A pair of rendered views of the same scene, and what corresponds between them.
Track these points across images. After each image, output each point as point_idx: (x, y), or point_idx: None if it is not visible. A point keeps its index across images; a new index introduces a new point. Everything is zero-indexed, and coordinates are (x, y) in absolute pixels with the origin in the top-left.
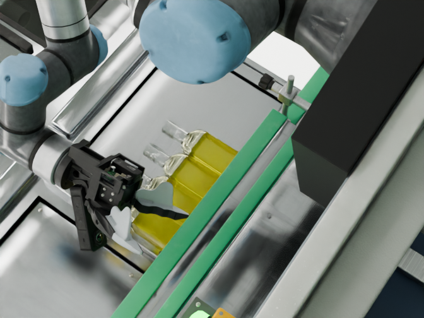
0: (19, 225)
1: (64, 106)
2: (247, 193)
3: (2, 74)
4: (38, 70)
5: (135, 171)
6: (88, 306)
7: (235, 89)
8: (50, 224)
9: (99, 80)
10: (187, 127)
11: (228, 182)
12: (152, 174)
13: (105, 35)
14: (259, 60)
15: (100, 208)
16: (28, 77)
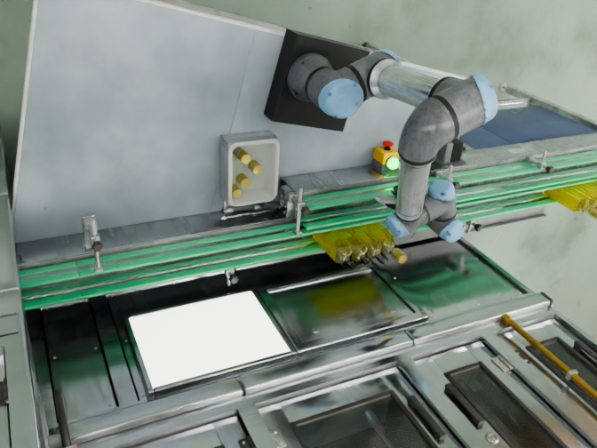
0: (448, 315)
1: (401, 343)
2: (343, 194)
3: (451, 183)
4: (433, 183)
5: (396, 187)
6: (422, 277)
7: (289, 308)
8: (430, 309)
9: (370, 347)
10: (330, 304)
11: (349, 198)
12: (363, 294)
13: (348, 386)
14: (262, 313)
15: None
16: (439, 180)
